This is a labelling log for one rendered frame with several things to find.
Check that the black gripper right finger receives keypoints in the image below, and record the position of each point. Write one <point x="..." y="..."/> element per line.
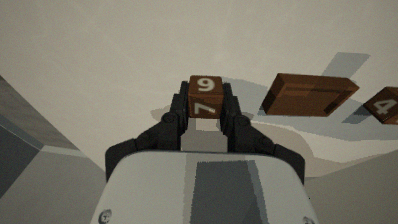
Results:
<point x="244" y="138"/>

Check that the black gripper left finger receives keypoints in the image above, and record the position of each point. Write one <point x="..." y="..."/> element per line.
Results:
<point x="167" y="133"/>

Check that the brown wooden cube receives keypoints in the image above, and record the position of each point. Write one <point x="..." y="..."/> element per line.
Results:
<point x="384" y="106"/>
<point x="205" y="97"/>

